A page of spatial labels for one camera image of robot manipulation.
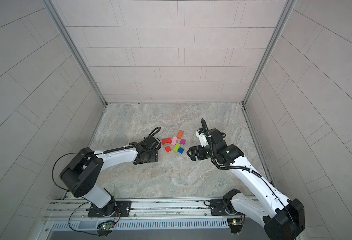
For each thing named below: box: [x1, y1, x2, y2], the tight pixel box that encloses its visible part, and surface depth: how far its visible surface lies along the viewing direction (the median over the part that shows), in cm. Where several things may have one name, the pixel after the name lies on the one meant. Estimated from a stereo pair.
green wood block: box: [173, 143, 181, 153], surface depth 93 cm
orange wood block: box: [176, 130, 184, 139], surface depth 101 cm
